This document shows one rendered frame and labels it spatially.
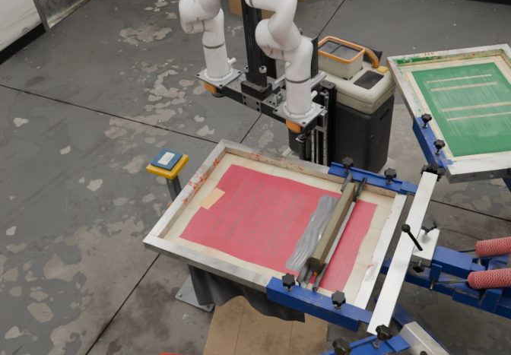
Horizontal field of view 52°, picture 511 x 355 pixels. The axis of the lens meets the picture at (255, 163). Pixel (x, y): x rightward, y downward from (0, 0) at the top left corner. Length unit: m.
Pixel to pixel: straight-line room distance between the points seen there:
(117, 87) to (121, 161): 0.93
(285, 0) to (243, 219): 0.79
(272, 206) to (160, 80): 2.67
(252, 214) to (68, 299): 1.48
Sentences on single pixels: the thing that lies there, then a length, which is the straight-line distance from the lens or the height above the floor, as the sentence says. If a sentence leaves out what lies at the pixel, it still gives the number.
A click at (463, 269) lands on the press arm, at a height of 1.04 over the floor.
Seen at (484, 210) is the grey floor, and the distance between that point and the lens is 3.36.
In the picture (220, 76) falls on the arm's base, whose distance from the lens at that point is 2.29.
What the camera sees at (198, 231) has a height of 0.95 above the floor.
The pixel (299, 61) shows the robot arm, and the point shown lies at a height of 1.39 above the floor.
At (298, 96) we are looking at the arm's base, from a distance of 1.99.
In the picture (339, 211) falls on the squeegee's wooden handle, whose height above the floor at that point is 1.06.
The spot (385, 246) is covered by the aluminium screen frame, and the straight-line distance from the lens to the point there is 1.81.
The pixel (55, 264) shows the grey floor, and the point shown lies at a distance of 3.31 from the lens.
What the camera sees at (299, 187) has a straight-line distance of 2.02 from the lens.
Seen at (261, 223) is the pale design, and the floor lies 0.96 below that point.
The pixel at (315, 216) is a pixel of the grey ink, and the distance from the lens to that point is 1.92.
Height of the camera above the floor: 2.42
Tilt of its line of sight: 43 degrees down
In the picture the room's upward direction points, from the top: 7 degrees counter-clockwise
